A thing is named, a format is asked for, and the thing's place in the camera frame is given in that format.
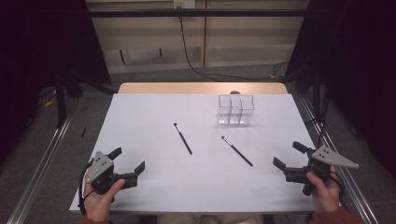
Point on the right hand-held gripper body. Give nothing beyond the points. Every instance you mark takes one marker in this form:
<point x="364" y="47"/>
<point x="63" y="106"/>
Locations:
<point x="327" y="157"/>

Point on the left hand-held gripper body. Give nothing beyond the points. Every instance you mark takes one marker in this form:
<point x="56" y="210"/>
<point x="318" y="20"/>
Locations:
<point x="99" y="166"/>

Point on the black makeup brush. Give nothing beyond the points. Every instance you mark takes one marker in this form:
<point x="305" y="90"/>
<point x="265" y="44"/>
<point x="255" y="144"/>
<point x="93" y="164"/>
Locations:
<point x="183" y="139"/>
<point x="237" y="151"/>

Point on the clear plastic organizer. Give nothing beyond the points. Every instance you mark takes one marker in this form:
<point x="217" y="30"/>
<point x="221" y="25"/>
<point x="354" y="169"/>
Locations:
<point x="236" y="110"/>

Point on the person's right hand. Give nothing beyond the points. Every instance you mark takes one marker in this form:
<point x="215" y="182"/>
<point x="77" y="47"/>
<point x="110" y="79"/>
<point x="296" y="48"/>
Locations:
<point x="327" y="194"/>

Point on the person's left hand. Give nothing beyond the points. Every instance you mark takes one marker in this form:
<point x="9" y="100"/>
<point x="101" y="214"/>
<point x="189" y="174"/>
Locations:
<point x="99" y="207"/>

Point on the small black stick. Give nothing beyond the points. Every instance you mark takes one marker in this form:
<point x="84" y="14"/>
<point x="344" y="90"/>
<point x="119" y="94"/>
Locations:
<point x="83" y="132"/>

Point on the white table cover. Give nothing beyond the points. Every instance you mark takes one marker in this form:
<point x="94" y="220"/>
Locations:
<point x="193" y="177"/>

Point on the black metal stand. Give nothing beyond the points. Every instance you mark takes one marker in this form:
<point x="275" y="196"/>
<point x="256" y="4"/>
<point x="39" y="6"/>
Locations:
<point x="60" y="102"/>
<point x="317" y="93"/>

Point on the dark round table grommet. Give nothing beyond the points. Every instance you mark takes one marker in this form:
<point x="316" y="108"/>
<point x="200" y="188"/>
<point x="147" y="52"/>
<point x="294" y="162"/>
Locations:
<point x="235" y="92"/>

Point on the wooden table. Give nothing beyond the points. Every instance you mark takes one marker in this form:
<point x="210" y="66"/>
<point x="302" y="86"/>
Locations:
<point x="174" y="88"/>

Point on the dark curtain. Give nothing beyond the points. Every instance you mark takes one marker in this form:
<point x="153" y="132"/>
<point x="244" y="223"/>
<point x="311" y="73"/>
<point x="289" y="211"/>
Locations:
<point x="40" y="46"/>
<point x="358" y="62"/>

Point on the black horizontal bar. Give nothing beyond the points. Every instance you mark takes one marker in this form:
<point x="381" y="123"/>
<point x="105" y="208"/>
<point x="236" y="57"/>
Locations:
<point x="186" y="13"/>

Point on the aluminium rail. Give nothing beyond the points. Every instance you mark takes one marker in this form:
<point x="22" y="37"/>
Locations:
<point x="37" y="174"/>
<point x="351" y="183"/>

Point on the white wall socket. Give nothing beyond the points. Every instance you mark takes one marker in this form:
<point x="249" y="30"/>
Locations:
<point x="184" y="3"/>

